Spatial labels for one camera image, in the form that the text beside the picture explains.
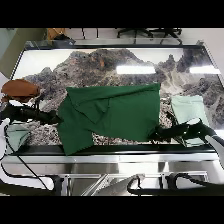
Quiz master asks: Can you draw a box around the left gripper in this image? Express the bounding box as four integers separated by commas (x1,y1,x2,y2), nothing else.
40,109,64,126

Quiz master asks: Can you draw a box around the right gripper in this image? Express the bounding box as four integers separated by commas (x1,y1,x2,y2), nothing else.
150,124,178,142

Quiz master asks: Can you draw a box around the dark green T-shirt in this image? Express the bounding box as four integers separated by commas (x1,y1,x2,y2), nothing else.
56,82,162,156

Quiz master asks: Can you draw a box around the pale green garment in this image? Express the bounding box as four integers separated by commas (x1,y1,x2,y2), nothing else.
5,123,32,155
170,94,211,148

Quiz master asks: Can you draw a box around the brown garment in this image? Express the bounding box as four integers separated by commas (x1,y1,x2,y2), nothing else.
0,78,42,104

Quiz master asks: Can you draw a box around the black office chair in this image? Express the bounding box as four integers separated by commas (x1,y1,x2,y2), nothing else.
148,28,183,39
116,28,154,39

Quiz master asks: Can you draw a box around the black cable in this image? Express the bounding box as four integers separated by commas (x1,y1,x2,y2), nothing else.
3,124,54,193
126,173,146,197

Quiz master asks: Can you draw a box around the silver frame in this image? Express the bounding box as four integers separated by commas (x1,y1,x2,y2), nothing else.
0,150,224,197

